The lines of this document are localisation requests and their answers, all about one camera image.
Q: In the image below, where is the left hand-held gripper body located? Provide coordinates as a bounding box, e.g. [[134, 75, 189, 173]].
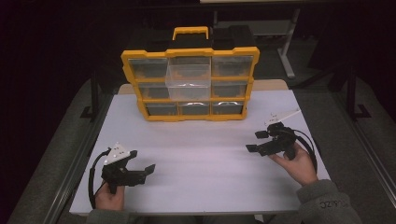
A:
[[101, 142, 138, 194]]

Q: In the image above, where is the black metal stand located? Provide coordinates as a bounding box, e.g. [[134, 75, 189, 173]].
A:
[[346, 64, 372, 121], [80, 69, 101, 120]]

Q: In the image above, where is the wooden board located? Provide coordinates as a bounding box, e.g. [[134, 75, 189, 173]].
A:
[[117, 78, 290, 95]]

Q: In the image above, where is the set of clear organizer drawers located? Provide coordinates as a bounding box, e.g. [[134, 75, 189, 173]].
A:
[[128, 55, 254, 116]]

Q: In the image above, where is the clear plastic drawer bin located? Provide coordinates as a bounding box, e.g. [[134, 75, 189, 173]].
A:
[[164, 56, 213, 102]]

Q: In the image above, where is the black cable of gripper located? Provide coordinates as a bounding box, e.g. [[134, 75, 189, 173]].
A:
[[281, 128, 319, 175], [88, 147, 112, 210]]

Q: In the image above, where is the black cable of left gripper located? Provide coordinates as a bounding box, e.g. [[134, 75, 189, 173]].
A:
[[88, 147, 112, 210]]

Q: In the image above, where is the person's left hand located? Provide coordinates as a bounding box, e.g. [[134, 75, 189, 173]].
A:
[[93, 181, 126, 212]]

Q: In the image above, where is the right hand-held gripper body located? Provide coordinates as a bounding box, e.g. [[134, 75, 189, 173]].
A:
[[262, 108, 303, 161]]

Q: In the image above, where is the person's right hand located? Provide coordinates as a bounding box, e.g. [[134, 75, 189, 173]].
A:
[[268, 142, 319, 187]]

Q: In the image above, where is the yellow drawer organizer case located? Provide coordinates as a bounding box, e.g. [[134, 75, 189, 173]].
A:
[[120, 25, 261, 122]]

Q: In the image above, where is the white metal table frame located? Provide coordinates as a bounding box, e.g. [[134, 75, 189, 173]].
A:
[[213, 8, 302, 79]]

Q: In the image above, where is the aluminium rail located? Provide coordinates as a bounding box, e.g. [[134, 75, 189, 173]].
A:
[[49, 92, 114, 224], [330, 92, 396, 200]]

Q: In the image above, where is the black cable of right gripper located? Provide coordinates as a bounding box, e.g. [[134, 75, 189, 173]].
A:
[[281, 128, 319, 175]]

